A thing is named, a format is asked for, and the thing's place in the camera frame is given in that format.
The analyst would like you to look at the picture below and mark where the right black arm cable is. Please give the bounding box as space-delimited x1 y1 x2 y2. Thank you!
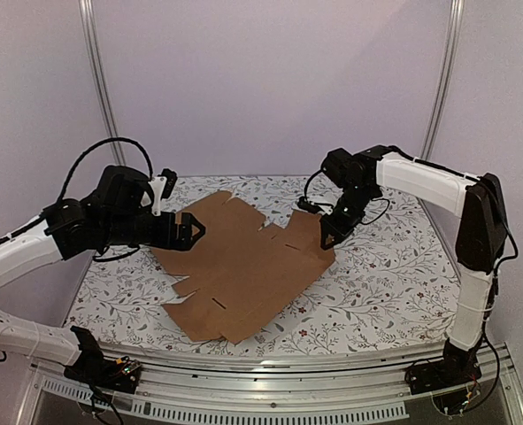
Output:
303 167 333 209

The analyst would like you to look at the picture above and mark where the right aluminium corner post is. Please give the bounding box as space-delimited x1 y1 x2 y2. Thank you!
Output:
419 0 465 160

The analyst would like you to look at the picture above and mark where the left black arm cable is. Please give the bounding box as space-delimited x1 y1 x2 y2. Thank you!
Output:
59 136 154 205

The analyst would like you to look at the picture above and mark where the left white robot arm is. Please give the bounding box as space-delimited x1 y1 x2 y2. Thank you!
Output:
0 166 205 384

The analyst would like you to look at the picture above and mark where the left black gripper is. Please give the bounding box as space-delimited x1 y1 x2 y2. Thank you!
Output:
103 211 206 251

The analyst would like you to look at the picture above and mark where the floral patterned table mat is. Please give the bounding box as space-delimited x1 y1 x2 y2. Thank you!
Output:
66 176 459 357

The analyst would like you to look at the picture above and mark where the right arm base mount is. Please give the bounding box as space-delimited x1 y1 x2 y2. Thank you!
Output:
404 341 481 416

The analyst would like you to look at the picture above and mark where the aluminium front rail frame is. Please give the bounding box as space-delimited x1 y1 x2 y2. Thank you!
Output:
15 343 523 425

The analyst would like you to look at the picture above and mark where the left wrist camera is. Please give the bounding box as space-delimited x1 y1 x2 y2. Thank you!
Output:
149 168 178 216

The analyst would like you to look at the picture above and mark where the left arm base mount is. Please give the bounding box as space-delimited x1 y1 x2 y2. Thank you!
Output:
64 326 142 394

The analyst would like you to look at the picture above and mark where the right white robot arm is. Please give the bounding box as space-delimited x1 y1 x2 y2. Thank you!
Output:
319 145 513 386

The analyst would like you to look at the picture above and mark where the aluminium corner post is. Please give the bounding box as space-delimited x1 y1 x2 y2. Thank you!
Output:
419 0 465 160
77 0 127 167

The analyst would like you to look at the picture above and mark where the left aluminium corner post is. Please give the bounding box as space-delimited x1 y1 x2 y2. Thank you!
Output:
77 0 127 167

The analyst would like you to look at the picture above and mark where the brown cardboard box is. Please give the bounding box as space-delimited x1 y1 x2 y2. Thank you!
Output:
152 190 335 344

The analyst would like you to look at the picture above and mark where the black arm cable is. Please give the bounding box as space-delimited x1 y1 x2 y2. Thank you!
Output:
59 136 154 205
303 167 333 209

